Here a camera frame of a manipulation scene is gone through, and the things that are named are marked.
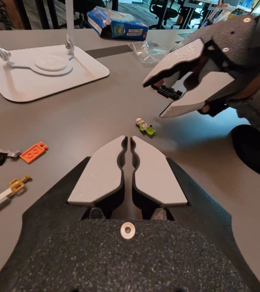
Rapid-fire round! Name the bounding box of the black office chair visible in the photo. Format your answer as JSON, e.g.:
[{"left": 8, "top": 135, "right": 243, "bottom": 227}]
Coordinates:
[{"left": 149, "top": 0, "right": 181, "bottom": 29}]

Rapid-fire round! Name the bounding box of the black lego chassis piece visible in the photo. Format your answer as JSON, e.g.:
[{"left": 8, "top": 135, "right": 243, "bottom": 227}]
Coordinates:
[{"left": 152, "top": 81, "right": 184, "bottom": 101}]

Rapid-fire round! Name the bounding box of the blue lego set box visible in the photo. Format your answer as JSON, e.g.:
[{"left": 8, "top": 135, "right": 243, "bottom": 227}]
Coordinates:
[{"left": 86, "top": 7, "right": 149, "bottom": 41}]

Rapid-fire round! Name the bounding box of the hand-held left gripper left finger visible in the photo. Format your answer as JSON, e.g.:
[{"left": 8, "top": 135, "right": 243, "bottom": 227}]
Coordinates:
[{"left": 67, "top": 136, "right": 127, "bottom": 207}]

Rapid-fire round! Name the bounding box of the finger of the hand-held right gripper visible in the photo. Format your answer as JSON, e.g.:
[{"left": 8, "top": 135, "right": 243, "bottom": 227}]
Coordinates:
[
  {"left": 142, "top": 39, "right": 206, "bottom": 88},
  {"left": 160, "top": 71, "right": 235, "bottom": 118}
]

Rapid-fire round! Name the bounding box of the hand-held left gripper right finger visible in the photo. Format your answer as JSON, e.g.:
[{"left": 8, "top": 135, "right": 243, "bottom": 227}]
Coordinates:
[{"left": 131, "top": 136, "right": 188, "bottom": 207}]

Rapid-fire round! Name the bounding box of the green white lego minifigure torso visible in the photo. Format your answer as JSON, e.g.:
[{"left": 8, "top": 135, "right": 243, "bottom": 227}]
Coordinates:
[{"left": 136, "top": 118, "right": 151, "bottom": 130}]

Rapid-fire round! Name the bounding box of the lime green lego legs piece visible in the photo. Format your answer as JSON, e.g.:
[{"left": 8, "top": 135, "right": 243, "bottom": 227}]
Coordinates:
[{"left": 143, "top": 126, "right": 157, "bottom": 137}]

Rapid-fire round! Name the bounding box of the white wire screen stand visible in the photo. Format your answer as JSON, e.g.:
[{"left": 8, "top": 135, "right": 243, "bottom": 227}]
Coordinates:
[{"left": 0, "top": 0, "right": 110, "bottom": 103}]

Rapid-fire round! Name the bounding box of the pile of lego pieces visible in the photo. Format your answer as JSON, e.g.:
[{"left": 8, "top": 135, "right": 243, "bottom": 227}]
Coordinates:
[{"left": 0, "top": 142, "right": 49, "bottom": 254}]

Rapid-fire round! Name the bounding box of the black textured oval pad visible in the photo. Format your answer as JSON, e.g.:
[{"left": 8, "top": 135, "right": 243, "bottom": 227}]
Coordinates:
[{"left": 231, "top": 125, "right": 260, "bottom": 181}]

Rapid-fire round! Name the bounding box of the clear bag of lego pieces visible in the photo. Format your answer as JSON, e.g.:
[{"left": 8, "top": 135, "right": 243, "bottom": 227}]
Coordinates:
[{"left": 129, "top": 40, "right": 170, "bottom": 64}]

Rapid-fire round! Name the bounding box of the person's right hand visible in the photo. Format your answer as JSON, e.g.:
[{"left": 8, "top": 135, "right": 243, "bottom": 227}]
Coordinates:
[{"left": 235, "top": 69, "right": 260, "bottom": 100}]

